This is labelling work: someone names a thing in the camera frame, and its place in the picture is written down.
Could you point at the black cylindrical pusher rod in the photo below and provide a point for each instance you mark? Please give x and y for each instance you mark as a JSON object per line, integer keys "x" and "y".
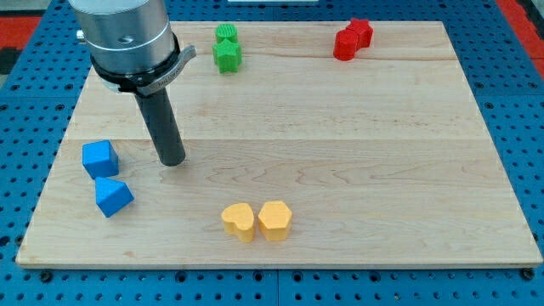
{"x": 157, "y": 111}

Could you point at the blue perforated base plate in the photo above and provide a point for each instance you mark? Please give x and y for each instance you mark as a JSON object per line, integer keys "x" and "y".
{"x": 41, "y": 93}

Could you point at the red hexagon block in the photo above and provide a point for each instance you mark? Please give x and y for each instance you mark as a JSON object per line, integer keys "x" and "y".
{"x": 346, "y": 45}

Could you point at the green cylinder block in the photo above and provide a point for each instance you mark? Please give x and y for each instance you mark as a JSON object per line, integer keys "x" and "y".
{"x": 226, "y": 31}

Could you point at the blue triangle block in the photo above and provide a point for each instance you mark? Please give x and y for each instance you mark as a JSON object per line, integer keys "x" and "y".
{"x": 111, "y": 195}

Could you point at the red star block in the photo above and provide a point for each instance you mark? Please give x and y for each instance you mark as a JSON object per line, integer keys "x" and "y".
{"x": 364, "y": 31}

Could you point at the green star block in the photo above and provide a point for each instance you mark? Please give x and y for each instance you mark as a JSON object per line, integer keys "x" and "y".
{"x": 227, "y": 56}

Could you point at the wooden board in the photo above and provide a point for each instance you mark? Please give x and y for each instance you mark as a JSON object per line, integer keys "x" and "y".
{"x": 384, "y": 160}

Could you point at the blue cube block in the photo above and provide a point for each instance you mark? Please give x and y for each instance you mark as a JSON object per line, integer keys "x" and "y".
{"x": 100, "y": 159}

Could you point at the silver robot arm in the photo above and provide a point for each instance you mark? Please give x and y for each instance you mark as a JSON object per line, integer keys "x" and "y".
{"x": 132, "y": 44}

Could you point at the yellow heart block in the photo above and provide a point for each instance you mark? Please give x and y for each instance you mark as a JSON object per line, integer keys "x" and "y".
{"x": 238, "y": 220}

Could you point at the yellow hexagon block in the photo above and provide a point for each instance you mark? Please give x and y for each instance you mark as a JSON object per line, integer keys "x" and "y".
{"x": 275, "y": 220}

